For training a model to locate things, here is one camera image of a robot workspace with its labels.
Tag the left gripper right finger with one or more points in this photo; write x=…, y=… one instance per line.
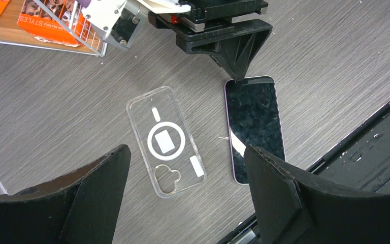
x=296, y=206

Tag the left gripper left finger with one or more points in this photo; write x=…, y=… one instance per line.
x=81, y=206

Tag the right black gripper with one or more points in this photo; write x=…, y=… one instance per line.
x=232, y=50

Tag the black phone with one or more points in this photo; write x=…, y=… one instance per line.
x=253, y=119

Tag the clear phone case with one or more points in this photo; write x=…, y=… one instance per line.
x=169, y=151

